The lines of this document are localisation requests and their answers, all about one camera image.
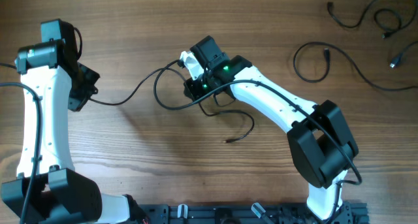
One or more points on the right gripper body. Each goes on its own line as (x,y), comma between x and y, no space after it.
(200,87)

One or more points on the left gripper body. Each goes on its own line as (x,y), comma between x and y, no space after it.
(81,87)

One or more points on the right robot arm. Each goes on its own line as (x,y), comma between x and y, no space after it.
(321,143)

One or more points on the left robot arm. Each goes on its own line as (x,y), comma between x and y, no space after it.
(47,189)

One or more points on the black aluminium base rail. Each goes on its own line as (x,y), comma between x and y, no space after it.
(291,213)

